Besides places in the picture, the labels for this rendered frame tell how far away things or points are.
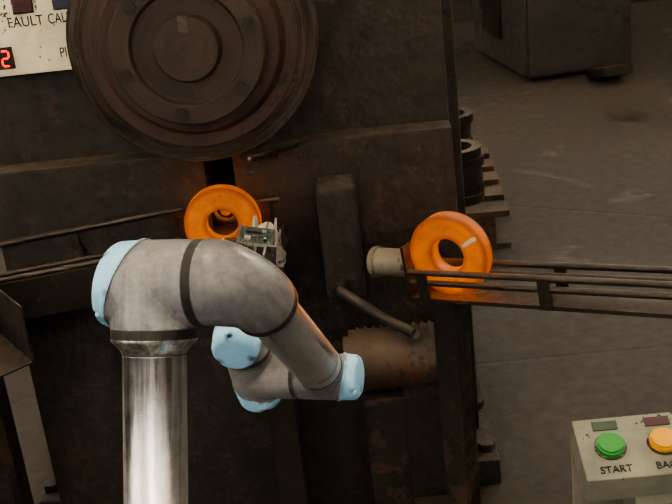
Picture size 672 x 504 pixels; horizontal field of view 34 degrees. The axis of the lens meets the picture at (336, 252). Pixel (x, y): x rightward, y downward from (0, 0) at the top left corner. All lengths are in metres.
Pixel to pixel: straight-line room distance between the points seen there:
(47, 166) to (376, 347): 0.77
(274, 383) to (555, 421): 1.23
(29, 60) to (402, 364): 0.96
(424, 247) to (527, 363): 1.16
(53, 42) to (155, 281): 0.96
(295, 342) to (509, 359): 1.67
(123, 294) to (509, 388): 1.74
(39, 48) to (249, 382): 0.87
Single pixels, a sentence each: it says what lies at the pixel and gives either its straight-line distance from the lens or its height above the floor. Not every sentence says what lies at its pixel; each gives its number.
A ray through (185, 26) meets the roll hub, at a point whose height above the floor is 1.16.
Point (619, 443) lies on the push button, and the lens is 1.63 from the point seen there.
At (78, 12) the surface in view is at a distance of 2.13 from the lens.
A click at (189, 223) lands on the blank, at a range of 2.23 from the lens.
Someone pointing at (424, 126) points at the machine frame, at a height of 0.87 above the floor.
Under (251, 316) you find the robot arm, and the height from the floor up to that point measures 0.88.
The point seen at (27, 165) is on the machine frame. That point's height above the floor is 0.87.
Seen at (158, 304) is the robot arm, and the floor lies 0.91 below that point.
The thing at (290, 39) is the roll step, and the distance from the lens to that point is 2.07.
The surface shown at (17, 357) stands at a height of 0.61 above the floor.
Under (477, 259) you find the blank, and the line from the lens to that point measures 2.00.
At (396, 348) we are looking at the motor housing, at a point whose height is 0.51.
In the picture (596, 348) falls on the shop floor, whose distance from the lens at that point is 3.22.
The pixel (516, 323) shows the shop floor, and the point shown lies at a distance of 3.38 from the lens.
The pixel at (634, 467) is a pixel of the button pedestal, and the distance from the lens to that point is 1.62.
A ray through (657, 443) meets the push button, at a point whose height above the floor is 0.61.
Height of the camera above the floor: 1.47
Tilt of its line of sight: 21 degrees down
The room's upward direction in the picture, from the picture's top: 6 degrees counter-clockwise
